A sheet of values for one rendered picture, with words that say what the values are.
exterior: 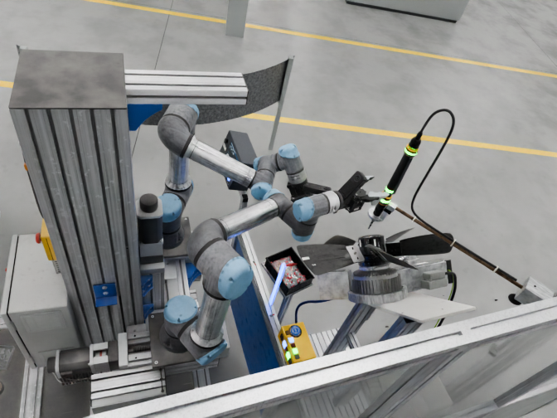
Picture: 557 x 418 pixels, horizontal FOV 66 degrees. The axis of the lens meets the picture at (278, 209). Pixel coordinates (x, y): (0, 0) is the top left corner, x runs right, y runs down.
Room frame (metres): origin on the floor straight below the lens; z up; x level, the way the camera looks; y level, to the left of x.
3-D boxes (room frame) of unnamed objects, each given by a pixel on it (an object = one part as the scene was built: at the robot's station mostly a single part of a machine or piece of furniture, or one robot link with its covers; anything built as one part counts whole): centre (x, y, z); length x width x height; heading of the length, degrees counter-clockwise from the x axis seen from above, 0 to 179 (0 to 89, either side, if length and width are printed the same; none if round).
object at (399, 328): (1.06, -0.68, 0.57); 0.09 x 0.04 x 1.15; 120
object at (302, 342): (0.84, -0.23, 1.02); 0.16 x 0.10 x 0.11; 30
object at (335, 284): (1.23, -0.36, 0.98); 0.20 x 0.16 x 0.20; 30
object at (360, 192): (1.13, -0.23, 1.63); 0.12 x 0.08 x 0.09; 130
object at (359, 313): (1.25, -0.56, 0.45); 0.09 x 0.04 x 0.91; 120
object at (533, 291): (1.01, -0.96, 1.54); 0.10 x 0.07 x 0.08; 65
